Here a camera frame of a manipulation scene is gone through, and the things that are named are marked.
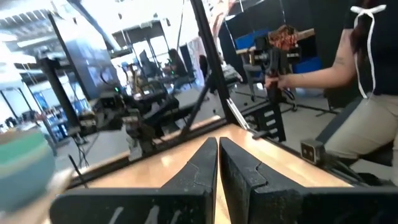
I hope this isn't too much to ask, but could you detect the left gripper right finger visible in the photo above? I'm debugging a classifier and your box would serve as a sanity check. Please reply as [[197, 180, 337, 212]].
[[219, 136, 398, 224]]

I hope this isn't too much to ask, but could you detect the blue panel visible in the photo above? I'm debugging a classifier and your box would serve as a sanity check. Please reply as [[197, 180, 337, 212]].
[[234, 29, 323, 75]]

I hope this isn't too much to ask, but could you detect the black monitor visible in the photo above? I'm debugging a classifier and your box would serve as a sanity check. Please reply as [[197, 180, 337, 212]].
[[49, 14, 122, 100]]

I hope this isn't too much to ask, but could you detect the person's hand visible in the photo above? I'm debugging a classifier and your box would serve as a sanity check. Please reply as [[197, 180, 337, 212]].
[[264, 74, 290, 90]]

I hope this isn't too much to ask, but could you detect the black pole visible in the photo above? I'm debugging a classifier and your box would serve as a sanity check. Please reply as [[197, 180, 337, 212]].
[[39, 57, 81, 134]]

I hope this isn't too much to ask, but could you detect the white ribbon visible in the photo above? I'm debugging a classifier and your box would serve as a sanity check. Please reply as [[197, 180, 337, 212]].
[[350, 4, 387, 100]]

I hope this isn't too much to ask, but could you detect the mint green bowl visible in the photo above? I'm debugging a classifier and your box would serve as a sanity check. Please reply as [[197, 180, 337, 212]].
[[0, 152, 56, 179]]

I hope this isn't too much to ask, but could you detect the teal bowl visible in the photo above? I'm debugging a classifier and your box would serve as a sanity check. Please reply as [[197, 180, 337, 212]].
[[0, 133, 53, 166]]

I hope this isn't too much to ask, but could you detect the person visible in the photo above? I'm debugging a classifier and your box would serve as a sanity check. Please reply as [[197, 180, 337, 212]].
[[323, 0, 398, 184]]

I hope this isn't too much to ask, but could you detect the small table-level camera box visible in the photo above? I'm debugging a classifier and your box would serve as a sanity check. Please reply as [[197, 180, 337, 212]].
[[300, 139, 326, 165]]

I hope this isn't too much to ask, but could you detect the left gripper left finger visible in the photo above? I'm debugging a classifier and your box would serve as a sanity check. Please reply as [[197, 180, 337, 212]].
[[49, 136, 218, 224]]

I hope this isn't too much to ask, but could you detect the bright blue bowl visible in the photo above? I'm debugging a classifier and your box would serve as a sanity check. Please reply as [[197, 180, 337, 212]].
[[0, 161, 57, 213]]

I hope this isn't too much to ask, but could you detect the silver metal strip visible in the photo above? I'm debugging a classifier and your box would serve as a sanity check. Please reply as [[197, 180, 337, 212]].
[[226, 98, 251, 131]]

